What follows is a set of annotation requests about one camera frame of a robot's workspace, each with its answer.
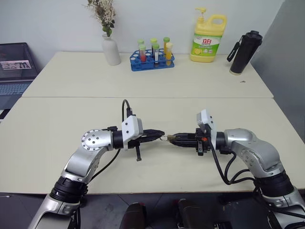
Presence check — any green-capped red liquid tube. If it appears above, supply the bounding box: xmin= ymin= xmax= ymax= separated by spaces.
xmin=139 ymin=44 xmax=147 ymax=62

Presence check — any white ceramic vase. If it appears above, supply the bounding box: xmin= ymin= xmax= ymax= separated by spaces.
xmin=102 ymin=34 xmax=122 ymax=66

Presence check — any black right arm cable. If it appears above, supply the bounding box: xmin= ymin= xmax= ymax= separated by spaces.
xmin=211 ymin=143 xmax=257 ymax=186

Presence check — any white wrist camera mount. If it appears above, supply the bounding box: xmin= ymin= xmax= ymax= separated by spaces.
xmin=121 ymin=115 xmax=144 ymax=150
xmin=195 ymin=109 xmax=218 ymax=151

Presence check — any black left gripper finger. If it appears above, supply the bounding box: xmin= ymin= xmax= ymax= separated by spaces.
xmin=142 ymin=129 xmax=165 ymax=137
xmin=141 ymin=135 xmax=164 ymax=144

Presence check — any blue test tube rack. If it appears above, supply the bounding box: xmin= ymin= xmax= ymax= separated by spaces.
xmin=130 ymin=49 xmax=176 ymax=72

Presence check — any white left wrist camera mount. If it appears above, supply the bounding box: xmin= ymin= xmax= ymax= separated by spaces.
xmin=121 ymin=115 xmax=144 ymax=150

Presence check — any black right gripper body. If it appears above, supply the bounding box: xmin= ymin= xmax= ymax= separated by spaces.
xmin=194 ymin=127 xmax=213 ymax=157

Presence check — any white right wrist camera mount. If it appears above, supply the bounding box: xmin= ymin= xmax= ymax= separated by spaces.
xmin=195 ymin=109 xmax=218 ymax=151

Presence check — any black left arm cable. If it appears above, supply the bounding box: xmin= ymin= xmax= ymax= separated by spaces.
xmin=89 ymin=99 xmax=134 ymax=182

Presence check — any black thermos bottle with strap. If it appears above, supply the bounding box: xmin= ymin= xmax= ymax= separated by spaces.
xmin=226 ymin=30 xmax=264 ymax=76

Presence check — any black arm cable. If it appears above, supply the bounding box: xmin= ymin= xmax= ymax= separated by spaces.
xmin=89 ymin=99 xmax=134 ymax=182
xmin=211 ymin=143 xmax=257 ymax=186

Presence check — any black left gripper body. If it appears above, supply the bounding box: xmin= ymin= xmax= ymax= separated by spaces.
xmin=127 ymin=133 xmax=150 ymax=163

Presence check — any dark grey laptop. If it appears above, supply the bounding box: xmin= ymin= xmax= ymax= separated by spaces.
xmin=0 ymin=42 xmax=39 ymax=110

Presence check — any yellow-capped yellow liquid tube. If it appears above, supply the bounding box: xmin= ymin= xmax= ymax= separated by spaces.
xmin=165 ymin=42 xmax=173 ymax=66

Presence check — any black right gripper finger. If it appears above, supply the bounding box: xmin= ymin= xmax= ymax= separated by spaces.
xmin=173 ymin=132 xmax=197 ymax=141
xmin=169 ymin=139 xmax=197 ymax=149

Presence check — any yellow detergent pump bottle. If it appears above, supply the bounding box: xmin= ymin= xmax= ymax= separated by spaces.
xmin=190 ymin=7 xmax=227 ymax=63

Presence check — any dark rounded shape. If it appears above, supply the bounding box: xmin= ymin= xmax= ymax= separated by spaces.
xmin=119 ymin=202 xmax=147 ymax=229
xmin=175 ymin=199 xmax=203 ymax=229

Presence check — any dried flower bunch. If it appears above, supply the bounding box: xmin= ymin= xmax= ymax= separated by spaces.
xmin=86 ymin=0 xmax=117 ymax=38

